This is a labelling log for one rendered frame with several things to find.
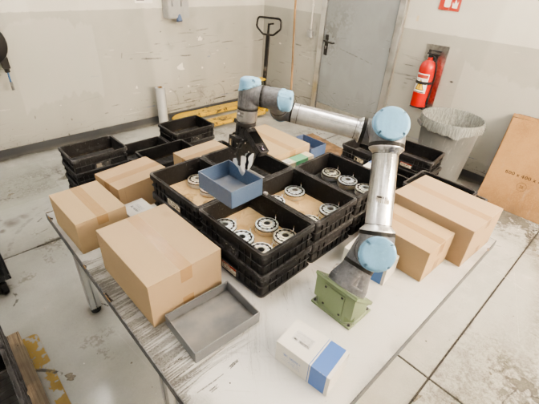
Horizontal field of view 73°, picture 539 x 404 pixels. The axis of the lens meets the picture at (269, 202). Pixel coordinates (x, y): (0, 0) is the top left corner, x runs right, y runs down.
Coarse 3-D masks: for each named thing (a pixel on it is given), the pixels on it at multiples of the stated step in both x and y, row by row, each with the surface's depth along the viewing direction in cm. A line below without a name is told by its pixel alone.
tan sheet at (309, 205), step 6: (282, 192) 187; (306, 198) 183; (312, 198) 184; (288, 204) 177; (294, 204) 178; (300, 204) 178; (306, 204) 178; (312, 204) 179; (318, 204) 179; (300, 210) 174; (306, 210) 174; (312, 210) 174
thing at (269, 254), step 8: (216, 200) 159; (272, 200) 161; (200, 208) 153; (288, 208) 157; (208, 216) 149; (216, 224) 146; (312, 224) 148; (224, 232) 144; (232, 232) 141; (304, 232) 144; (240, 240) 137; (288, 240) 138; (296, 240) 142; (248, 248) 135; (256, 248) 134; (272, 248) 134; (280, 248) 136; (256, 256) 133; (264, 256) 131; (272, 256) 134
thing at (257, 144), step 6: (246, 132) 132; (252, 132) 133; (246, 138) 133; (252, 138) 131; (258, 138) 133; (252, 144) 132; (258, 144) 131; (264, 144) 133; (258, 150) 130; (264, 150) 131; (258, 156) 132
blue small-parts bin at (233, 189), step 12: (216, 168) 144; (228, 168) 149; (204, 180) 138; (216, 180) 146; (228, 180) 146; (240, 180) 146; (252, 180) 140; (216, 192) 134; (228, 192) 128; (240, 192) 130; (252, 192) 135; (228, 204) 131; (240, 204) 133
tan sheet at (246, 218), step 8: (248, 208) 173; (232, 216) 167; (240, 216) 167; (248, 216) 167; (256, 216) 168; (264, 216) 168; (240, 224) 162; (248, 224) 162; (256, 240) 153; (264, 240) 153
